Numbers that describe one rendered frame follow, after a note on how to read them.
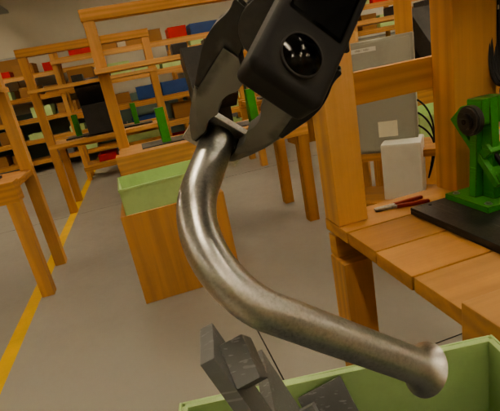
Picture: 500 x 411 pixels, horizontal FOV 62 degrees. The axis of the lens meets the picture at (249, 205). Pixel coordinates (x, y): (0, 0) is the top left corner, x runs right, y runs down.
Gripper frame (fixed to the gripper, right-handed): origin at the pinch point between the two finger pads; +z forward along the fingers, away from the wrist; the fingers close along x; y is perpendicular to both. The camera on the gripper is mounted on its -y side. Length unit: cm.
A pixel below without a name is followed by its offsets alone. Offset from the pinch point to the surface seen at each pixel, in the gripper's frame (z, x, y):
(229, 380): 6.7, -8.1, -15.7
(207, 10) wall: 380, 49, 983
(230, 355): 6.7, -7.8, -13.8
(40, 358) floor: 242, 5, 69
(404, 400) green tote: 18.5, -39.1, -3.4
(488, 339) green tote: 7.4, -43.5, 2.7
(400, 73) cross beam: 10, -45, 88
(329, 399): 20.4, -28.0, -6.5
